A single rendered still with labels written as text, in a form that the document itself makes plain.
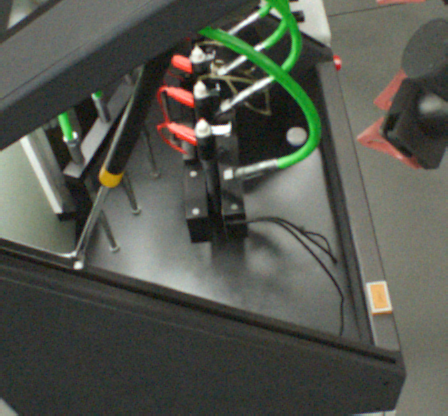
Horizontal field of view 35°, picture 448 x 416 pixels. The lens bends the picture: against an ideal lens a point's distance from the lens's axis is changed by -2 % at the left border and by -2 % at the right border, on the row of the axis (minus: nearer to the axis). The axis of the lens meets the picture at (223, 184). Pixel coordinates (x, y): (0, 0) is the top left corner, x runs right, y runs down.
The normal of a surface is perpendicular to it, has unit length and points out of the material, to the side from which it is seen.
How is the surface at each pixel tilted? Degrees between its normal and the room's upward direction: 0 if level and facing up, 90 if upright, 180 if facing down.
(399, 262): 0
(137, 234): 0
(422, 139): 46
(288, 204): 0
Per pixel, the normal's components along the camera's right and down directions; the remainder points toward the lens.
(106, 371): 0.07, 0.80
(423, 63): -0.82, -0.38
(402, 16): -0.09, -0.59
